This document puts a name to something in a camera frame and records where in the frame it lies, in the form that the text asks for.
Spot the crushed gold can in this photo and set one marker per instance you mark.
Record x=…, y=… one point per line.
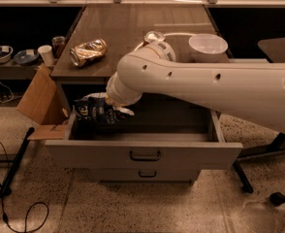
x=87, y=52

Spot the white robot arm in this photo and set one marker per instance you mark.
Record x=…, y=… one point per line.
x=253, y=92

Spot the brown glass jar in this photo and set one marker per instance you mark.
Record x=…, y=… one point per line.
x=58, y=44

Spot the black stand leg right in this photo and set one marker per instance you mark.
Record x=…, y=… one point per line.
x=261, y=163

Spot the white paper cup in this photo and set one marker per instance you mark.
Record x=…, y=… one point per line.
x=45, y=52

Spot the open top drawer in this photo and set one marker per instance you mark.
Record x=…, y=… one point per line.
x=164, y=133

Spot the white bowl with card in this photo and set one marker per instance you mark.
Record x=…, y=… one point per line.
x=5, y=54

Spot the black caster foot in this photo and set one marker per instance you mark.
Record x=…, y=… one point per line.
x=277, y=199

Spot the cardboard box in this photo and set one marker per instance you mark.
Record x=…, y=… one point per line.
x=42, y=104

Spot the black floor bar left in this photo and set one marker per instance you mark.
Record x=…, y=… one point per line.
x=5, y=189

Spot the grey drawer cabinet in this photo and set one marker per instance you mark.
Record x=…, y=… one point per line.
x=123, y=27

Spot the red soda can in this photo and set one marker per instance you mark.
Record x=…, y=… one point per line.
x=153, y=36

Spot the lower drawer front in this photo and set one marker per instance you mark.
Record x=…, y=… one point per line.
x=146, y=175

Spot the blue bowl with card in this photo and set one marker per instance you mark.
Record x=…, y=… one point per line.
x=26, y=57

